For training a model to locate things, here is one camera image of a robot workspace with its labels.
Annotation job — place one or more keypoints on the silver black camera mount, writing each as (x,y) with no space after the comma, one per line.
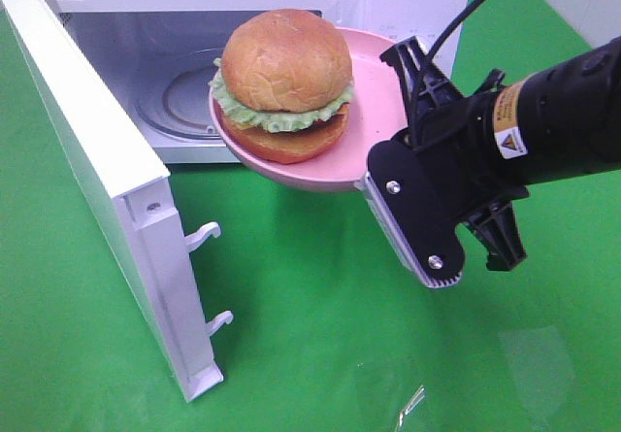
(410,214)

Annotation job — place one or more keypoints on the white microwave oven body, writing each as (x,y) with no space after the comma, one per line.
(116,35)

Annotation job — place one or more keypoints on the toy burger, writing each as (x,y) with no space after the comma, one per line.
(283,86)

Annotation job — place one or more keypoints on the glass microwave turntable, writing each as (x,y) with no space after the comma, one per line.
(172,94)

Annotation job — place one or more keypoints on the pink round plate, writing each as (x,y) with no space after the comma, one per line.
(376,113)

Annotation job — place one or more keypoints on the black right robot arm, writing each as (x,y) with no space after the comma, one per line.
(569,116)

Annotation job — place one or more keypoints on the white microwave door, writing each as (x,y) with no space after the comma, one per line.
(127,189)

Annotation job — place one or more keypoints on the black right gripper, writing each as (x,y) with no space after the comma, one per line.
(460,143)

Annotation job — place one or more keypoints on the green table mat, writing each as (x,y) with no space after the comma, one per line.
(314,288)

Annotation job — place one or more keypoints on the clear tape piece centre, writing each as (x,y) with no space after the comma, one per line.
(391,395)

